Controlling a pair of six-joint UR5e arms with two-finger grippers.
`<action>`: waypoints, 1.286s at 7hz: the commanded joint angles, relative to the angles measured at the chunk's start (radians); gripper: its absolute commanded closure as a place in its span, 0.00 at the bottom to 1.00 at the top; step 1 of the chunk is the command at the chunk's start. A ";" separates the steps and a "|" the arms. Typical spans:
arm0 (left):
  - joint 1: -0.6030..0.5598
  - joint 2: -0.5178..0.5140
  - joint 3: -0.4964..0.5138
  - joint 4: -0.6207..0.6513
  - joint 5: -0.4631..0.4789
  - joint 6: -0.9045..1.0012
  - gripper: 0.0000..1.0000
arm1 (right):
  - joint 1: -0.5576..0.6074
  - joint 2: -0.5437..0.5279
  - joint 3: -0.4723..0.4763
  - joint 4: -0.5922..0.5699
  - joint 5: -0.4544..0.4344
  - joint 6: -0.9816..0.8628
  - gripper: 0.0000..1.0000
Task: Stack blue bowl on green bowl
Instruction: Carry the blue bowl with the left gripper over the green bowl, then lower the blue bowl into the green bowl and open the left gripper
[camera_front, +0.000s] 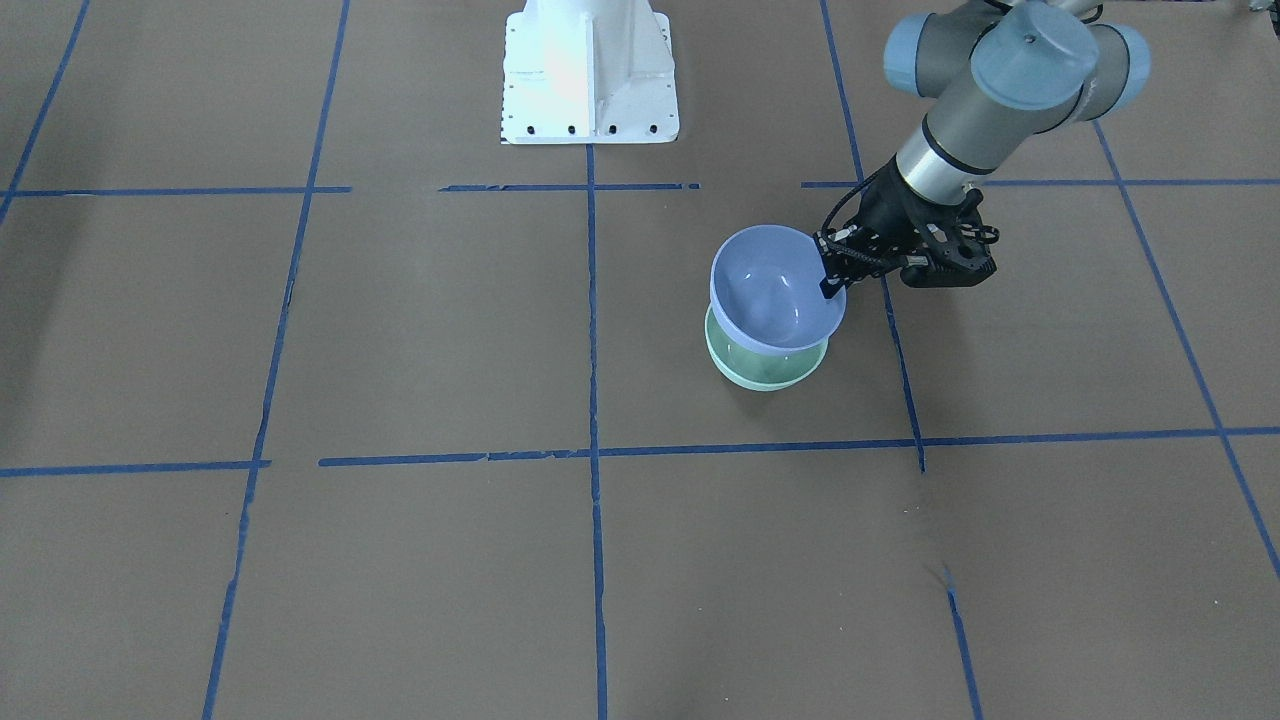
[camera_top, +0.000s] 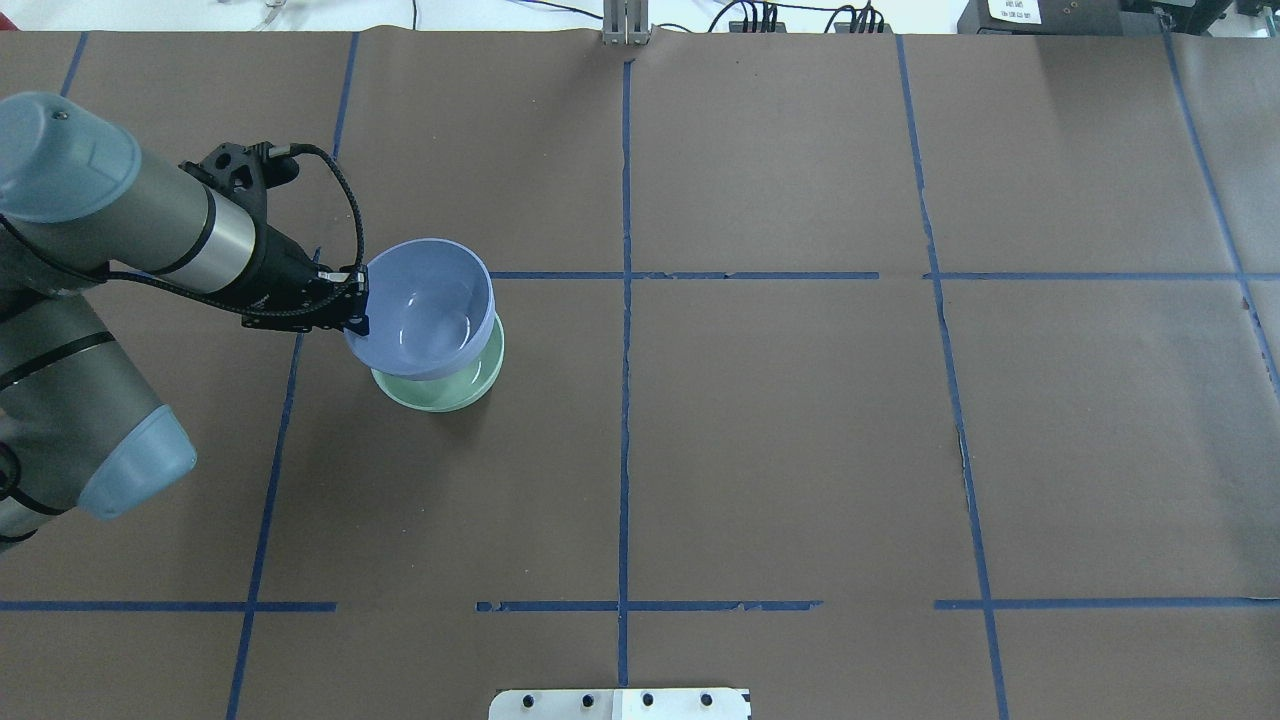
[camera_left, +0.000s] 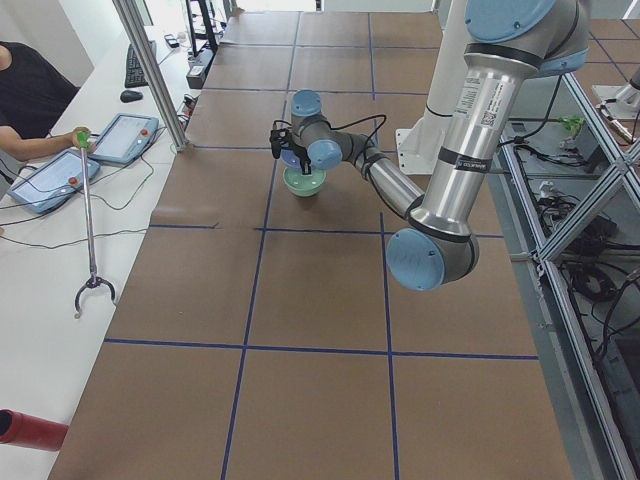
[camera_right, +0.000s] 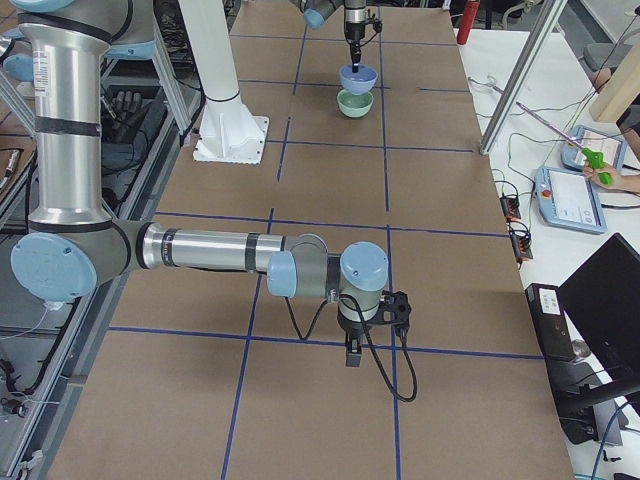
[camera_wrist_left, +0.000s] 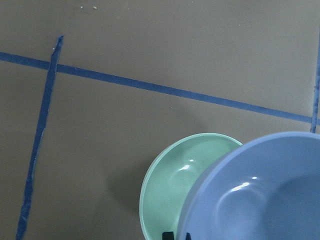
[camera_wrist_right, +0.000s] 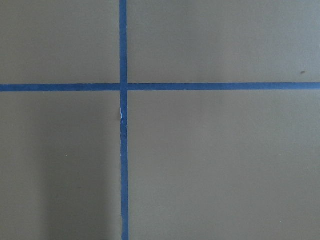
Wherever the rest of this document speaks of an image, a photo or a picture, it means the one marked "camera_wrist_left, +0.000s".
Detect green bowl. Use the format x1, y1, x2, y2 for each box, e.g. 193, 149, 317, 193
139, 133, 242, 240

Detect brown paper table mat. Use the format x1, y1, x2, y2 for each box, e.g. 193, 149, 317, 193
0, 0, 320, 240

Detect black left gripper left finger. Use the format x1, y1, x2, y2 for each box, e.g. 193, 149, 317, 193
162, 231, 173, 240

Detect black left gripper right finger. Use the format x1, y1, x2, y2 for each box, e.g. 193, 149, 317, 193
185, 232, 191, 240

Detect blue bowl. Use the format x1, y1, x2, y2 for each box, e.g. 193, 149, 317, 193
177, 132, 320, 240

